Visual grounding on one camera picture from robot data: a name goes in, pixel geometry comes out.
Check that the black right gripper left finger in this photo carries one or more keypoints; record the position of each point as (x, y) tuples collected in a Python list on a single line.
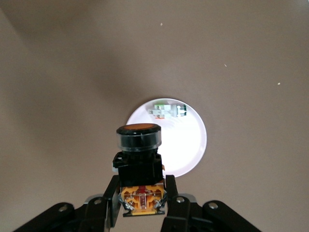
[(99, 212)]

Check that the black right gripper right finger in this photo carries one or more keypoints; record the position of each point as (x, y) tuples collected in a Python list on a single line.
[(179, 212)]

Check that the pink round plate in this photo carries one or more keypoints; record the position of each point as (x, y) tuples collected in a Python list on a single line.
[(186, 145)]

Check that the orange push-button switch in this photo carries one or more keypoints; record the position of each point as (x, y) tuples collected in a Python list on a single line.
[(138, 169)]

